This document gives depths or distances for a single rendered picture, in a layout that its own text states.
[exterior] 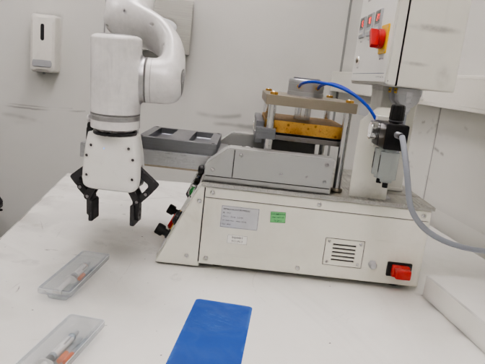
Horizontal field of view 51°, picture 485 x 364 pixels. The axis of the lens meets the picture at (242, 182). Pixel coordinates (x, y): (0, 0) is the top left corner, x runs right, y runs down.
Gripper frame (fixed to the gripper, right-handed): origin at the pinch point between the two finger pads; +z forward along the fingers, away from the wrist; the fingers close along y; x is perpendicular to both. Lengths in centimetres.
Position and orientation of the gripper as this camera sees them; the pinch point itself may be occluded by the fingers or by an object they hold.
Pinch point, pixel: (113, 214)
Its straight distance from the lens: 95.4
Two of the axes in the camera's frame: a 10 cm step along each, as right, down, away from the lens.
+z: -0.8, 9.6, 2.6
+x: 1.3, -2.5, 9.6
